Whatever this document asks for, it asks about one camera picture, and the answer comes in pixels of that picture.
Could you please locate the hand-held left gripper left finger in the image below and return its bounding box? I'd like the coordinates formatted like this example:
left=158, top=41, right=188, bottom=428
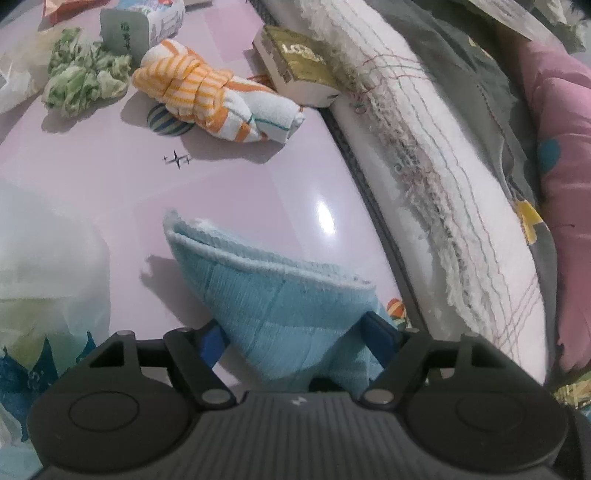
left=88, top=320, right=237, bottom=409

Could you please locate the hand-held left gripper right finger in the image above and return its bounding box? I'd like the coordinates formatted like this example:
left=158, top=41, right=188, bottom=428
left=360, top=311, right=504, bottom=407

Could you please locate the light blue towel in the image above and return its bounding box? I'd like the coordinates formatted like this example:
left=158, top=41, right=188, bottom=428
left=163, top=209, right=397, bottom=398

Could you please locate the orange striped towel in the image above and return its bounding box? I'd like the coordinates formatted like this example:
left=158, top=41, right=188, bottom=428
left=133, top=39, right=308, bottom=144

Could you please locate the gold tissue pack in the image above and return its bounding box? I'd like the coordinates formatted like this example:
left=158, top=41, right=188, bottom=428
left=252, top=25, right=343, bottom=108

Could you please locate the green white scrunched cloth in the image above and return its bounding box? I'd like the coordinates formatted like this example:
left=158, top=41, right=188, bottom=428
left=42, top=28, right=132, bottom=117

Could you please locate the white rolled quilt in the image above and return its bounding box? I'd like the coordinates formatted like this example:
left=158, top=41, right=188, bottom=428
left=261, top=0, right=555, bottom=367

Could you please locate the white blue plastic bag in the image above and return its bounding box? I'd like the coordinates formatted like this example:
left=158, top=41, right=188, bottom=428
left=0, top=178, right=114, bottom=455

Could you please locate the striped ball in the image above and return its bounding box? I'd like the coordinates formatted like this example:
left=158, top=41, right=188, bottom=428
left=147, top=102, right=194, bottom=138

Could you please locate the grey blanket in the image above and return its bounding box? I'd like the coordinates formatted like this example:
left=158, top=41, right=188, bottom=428
left=369, top=0, right=591, bottom=386

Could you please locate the pink printed blanket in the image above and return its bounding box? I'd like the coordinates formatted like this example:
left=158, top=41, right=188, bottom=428
left=517, top=41, right=591, bottom=370

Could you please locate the white printed carton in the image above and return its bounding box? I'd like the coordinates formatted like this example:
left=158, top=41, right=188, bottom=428
left=100, top=0, right=186, bottom=65

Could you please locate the translucent plastic bag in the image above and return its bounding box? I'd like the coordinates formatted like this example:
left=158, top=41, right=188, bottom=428
left=0, top=32, right=61, bottom=114

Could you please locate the red wipes pack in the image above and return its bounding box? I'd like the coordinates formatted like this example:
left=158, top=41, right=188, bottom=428
left=41, top=0, right=121, bottom=24

